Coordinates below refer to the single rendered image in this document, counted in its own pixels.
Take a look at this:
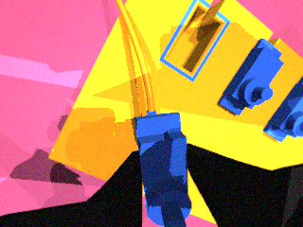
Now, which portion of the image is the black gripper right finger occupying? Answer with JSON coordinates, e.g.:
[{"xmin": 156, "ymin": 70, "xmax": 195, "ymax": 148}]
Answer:
[{"xmin": 187, "ymin": 143, "xmax": 303, "ymax": 227}]

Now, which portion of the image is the yellow flat plate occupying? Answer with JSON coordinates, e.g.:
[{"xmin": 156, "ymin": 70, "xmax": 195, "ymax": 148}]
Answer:
[{"xmin": 48, "ymin": 0, "xmax": 303, "ymax": 182}]

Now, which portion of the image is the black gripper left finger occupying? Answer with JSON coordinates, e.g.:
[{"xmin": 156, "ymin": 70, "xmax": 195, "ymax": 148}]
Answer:
[{"xmin": 0, "ymin": 150, "xmax": 143, "ymax": 227}]

